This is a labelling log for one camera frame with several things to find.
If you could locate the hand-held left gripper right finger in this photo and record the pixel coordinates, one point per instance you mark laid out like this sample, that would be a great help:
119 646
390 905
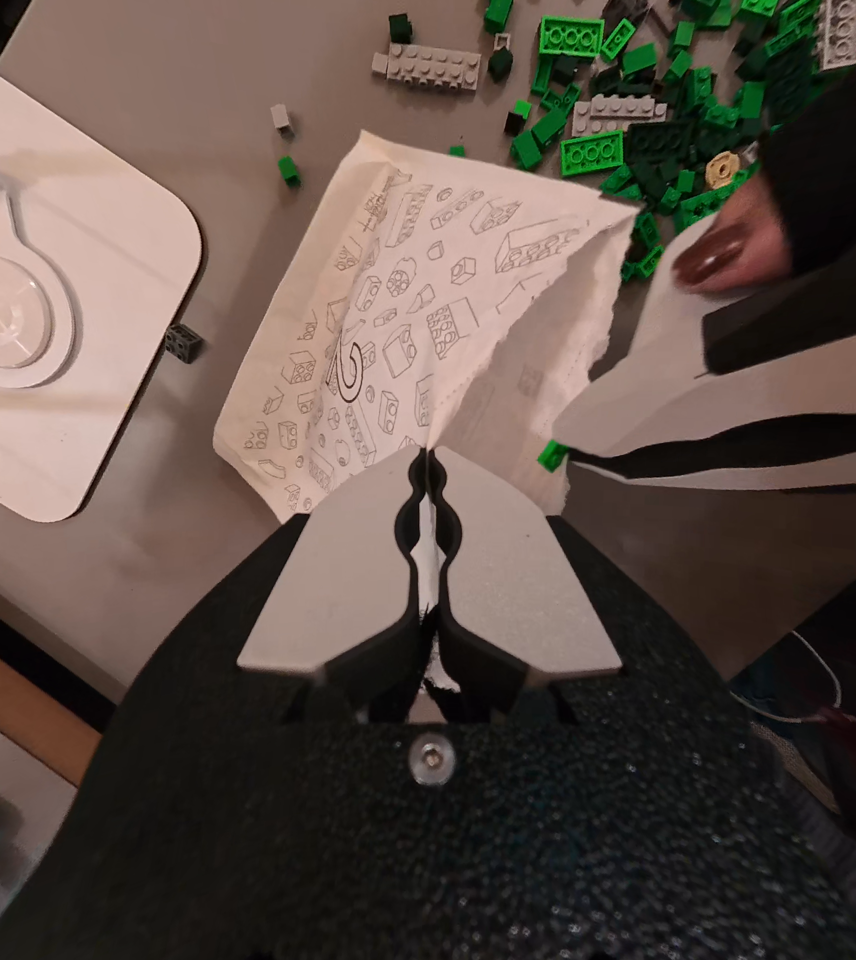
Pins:
533 592

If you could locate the white printed paper bag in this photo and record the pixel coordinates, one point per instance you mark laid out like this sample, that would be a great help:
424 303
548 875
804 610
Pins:
413 300

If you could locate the adjacent grey table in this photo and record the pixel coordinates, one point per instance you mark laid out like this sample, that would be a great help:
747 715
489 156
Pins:
7 720

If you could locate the person's right hand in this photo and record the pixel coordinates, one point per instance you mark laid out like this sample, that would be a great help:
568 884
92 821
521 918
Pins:
743 240

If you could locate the green toy brick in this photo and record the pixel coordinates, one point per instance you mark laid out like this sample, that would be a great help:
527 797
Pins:
552 454

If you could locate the small light grey brick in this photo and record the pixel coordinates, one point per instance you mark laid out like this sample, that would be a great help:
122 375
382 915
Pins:
282 118

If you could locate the small dark green brick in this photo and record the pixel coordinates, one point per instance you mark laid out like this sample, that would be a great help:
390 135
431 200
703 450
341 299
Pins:
500 64
399 28

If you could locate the light grey long brick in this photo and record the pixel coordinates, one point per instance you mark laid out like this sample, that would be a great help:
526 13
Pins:
431 66

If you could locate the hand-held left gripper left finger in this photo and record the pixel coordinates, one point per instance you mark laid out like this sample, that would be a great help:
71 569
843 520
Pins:
330 592

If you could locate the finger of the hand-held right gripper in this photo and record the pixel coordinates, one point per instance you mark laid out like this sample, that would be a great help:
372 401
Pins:
810 480
645 405

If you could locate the pile of mixed toy bricks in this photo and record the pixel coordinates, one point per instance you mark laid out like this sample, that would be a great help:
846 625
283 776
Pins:
593 154

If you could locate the tan round plate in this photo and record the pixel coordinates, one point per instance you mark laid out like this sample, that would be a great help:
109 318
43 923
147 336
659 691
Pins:
722 166

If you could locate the white base book stand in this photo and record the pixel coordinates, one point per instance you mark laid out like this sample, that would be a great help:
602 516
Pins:
120 247

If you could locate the dark grey brick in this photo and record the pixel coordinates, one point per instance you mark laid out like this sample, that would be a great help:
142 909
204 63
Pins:
184 343

